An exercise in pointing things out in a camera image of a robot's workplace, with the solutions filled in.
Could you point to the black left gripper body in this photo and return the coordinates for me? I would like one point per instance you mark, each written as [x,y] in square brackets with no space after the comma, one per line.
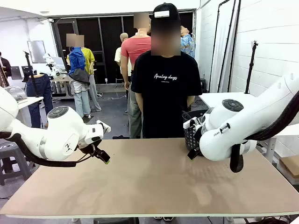
[90,147]

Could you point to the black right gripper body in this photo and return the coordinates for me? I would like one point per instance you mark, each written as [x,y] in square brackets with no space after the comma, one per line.
[197,137]

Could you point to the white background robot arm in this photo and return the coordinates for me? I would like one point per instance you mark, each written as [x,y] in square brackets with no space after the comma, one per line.
[49,60]

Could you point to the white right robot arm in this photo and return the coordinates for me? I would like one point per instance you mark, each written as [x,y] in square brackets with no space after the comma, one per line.
[233,121]

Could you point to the person's left forearm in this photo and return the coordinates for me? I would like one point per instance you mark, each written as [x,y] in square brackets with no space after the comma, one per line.
[190,101]

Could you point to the person's right forearm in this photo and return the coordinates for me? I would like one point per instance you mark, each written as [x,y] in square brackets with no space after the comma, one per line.
[139,101]

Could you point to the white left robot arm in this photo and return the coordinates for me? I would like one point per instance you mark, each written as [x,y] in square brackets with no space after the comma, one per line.
[58,130]

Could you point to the black perforated plastic basket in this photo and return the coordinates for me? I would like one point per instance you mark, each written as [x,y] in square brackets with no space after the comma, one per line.
[189,137]

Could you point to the black cloth on floor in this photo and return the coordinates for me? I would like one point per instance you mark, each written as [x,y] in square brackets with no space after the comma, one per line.
[121,137]

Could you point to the person in black t-shirt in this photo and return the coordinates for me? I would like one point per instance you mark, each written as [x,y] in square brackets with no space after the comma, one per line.
[163,98]

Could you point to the black and white sneaker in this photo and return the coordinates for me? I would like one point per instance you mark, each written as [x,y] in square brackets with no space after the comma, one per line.
[158,218]
[168,218]

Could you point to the mannequin torso with dark jeans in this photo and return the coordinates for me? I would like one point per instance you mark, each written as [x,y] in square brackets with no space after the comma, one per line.
[44,93]

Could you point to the metal work table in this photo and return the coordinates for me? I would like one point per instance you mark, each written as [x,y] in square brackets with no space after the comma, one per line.
[59,80]

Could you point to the grey plastic stool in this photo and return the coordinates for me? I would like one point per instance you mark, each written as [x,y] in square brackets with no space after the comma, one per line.
[11,149]

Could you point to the white hanging curtain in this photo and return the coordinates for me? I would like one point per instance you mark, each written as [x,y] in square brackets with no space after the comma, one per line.
[223,58]

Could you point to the mannequin with yellow shirt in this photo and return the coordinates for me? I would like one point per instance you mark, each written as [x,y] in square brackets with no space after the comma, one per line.
[90,58]

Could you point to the clear plastic box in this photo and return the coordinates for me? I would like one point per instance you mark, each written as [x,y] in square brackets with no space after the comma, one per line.
[15,93]

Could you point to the mannequin with floral blue shirt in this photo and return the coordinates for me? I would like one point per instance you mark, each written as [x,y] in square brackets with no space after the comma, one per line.
[188,45]

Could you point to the mannequin with cream shirt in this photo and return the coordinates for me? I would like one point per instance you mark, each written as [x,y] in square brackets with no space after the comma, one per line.
[118,56]

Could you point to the brown cardboard box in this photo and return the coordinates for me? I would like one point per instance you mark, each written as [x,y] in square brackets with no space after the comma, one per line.
[290,164]

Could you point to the dark computer monitor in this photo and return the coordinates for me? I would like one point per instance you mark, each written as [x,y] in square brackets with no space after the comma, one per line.
[16,72]

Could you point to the curved black stand pole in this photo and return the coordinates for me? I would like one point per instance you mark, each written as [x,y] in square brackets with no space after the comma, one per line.
[218,35]

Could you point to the straight black stand pole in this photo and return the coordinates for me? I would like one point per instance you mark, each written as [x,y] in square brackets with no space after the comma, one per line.
[234,35]

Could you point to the mannequin with red top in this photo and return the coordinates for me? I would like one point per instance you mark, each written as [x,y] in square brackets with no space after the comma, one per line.
[136,46]

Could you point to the bystander in dark clothes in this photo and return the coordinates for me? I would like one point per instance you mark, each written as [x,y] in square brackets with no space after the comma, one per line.
[5,66]

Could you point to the black cap with white patch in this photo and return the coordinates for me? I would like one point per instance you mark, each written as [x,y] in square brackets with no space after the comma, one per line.
[165,10]

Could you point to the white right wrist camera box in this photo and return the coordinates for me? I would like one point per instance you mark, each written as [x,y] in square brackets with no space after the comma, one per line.
[188,123]

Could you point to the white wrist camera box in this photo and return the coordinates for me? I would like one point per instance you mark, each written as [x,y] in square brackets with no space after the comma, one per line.
[188,123]
[104,126]

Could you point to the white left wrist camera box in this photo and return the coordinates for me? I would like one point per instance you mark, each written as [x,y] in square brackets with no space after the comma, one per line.
[104,126]

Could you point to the black tripod by brick wall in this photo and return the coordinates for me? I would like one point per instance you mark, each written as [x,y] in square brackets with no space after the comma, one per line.
[251,67]

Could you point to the black tripod with camera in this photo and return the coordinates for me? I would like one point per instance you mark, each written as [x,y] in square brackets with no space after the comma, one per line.
[30,67]

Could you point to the grey wall whiteboard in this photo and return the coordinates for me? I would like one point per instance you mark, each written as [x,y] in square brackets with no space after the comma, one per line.
[36,51]

